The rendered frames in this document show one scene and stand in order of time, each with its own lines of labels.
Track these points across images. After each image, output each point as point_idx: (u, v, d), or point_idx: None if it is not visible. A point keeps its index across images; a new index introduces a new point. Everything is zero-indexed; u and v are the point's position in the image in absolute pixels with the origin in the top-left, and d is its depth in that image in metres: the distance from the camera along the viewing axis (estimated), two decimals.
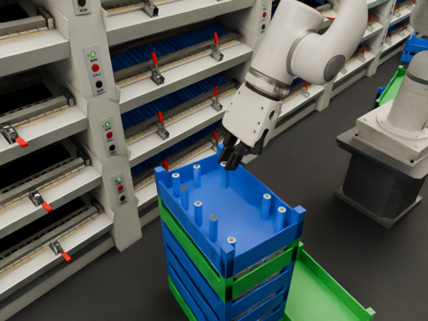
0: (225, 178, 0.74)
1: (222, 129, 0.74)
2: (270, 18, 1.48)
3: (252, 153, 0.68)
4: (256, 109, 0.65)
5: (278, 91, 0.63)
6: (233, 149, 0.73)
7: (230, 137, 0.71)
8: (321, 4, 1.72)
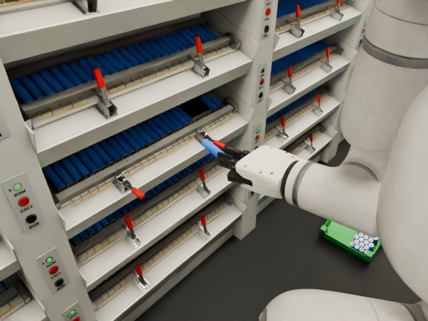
0: (208, 101, 1.05)
1: (230, 176, 0.68)
2: (94, 160, 0.82)
3: None
4: None
5: None
6: (232, 158, 0.71)
7: None
8: (218, 107, 1.06)
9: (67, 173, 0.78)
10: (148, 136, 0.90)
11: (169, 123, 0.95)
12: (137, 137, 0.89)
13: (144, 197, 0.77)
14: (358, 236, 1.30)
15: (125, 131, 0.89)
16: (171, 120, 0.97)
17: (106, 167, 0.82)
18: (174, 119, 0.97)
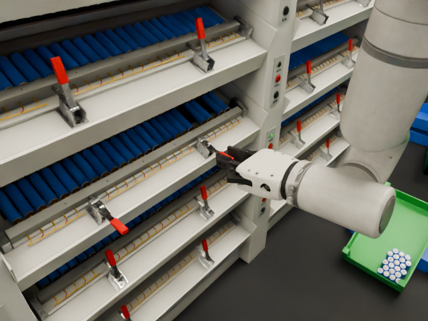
0: (211, 102, 0.85)
1: None
2: (63, 181, 0.62)
3: (228, 174, 0.66)
4: (271, 171, 0.62)
5: (288, 190, 0.59)
6: (241, 160, 0.73)
7: (249, 155, 0.71)
8: (223, 109, 0.86)
9: (24, 199, 0.58)
10: (136, 147, 0.71)
11: (162, 130, 0.75)
12: (121, 148, 0.70)
13: (127, 232, 0.57)
14: (387, 261, 1.10)
15: (106, 141, 0.70)
16: (165, 127, 0.77)
17: (78, 190, 0.62)
18: (169, 125, 0.77)
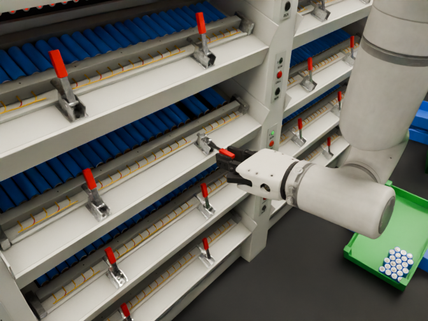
0: (209, 96, 0.85)
1: None
2: (57, 171, 0.62)
3: (228, 174, 0.66)
4: (271, 171, 0.62)
5: (288, 190, 0.59)
6: (241, 160, 0.73)
7: (249, 155, 0.71)
8: (221, 103, 0.86)
9: (18, 189, 0.58)
10: (132, 138, 0.70)
11: (158, 122, 0.75)
12: (116, 139, 0.69)
13: (88, 169, 0.57)
14: (389, 260, 1.10)
15: None
16: (161, 118, 0.77)
17: None
18: (165, 117, 0.77)
